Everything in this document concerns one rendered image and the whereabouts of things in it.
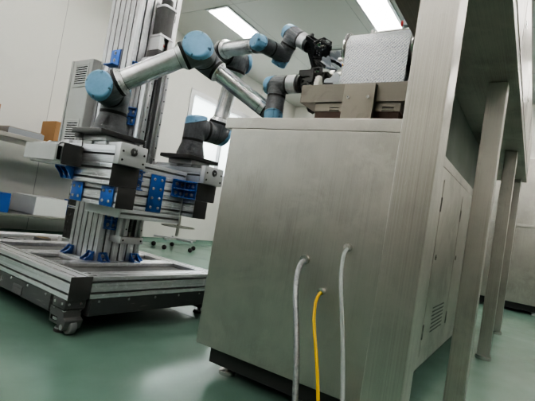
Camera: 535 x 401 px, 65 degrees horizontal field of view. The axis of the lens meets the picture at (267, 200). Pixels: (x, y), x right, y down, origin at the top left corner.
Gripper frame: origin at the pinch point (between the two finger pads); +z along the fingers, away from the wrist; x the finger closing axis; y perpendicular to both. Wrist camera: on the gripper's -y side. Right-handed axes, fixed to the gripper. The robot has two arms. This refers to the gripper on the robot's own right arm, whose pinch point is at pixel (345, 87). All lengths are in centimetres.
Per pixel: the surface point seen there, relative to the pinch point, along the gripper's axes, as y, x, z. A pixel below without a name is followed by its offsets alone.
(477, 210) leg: -39, 13, 48
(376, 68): 6.8, -0.3, 11.0
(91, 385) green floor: -109, -59, -38
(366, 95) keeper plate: -11.1, -22.4, 17.9
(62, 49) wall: 82, 87, -357
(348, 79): 2.8, -0.2, 1.0
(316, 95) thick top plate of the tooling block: -9.5, -19.9, -0.5
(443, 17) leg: -18, -77, 50
